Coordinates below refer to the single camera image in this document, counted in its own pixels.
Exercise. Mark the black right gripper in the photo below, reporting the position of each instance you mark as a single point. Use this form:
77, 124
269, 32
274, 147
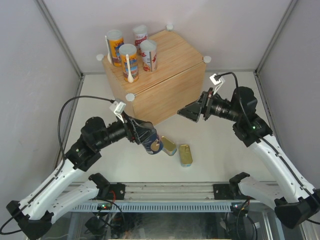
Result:
193, 110

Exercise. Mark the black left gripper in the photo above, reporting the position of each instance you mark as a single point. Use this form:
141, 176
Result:
136, 131

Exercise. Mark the silver round tin can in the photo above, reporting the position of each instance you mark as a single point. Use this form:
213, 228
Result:
153, 143

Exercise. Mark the orange can with white spoon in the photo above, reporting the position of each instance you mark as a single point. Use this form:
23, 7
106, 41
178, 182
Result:
129, 62

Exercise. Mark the white red tall can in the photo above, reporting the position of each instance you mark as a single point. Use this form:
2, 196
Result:
140, 34

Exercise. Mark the orange tall can with spoon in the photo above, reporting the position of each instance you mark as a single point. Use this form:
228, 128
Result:
114, 39

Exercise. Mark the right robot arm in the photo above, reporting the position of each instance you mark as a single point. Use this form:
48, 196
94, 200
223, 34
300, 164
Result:
293, 199

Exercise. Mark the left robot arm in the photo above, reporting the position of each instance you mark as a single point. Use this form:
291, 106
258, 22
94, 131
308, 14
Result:
36, 213

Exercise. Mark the wooden box counter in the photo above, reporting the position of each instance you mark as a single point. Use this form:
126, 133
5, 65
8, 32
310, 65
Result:
158, 95

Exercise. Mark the teal rectangular tin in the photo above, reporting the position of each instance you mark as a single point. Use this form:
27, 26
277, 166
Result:
169, 147

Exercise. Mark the blue rectangular spam tin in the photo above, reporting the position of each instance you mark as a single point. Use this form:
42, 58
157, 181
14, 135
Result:
185, 155

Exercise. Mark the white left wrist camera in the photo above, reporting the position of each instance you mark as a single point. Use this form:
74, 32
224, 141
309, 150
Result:
117, 107

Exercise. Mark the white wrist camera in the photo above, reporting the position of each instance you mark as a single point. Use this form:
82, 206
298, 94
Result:
117, 107
217, 81

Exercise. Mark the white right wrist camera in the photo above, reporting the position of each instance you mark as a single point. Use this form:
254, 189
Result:
217, 81

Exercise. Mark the aluminium frame rail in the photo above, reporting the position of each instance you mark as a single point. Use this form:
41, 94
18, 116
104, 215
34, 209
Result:
170, 191

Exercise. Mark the black left base bracket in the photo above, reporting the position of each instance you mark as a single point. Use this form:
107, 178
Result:
113, 192

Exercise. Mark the black base bracket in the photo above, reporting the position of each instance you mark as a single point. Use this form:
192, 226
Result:
222, 191
113, 192

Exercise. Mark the black right base bracket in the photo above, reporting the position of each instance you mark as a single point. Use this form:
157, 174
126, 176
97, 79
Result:
222, 191

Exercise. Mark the grey perforated cable tray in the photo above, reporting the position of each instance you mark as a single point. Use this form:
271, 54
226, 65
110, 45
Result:
154, 207

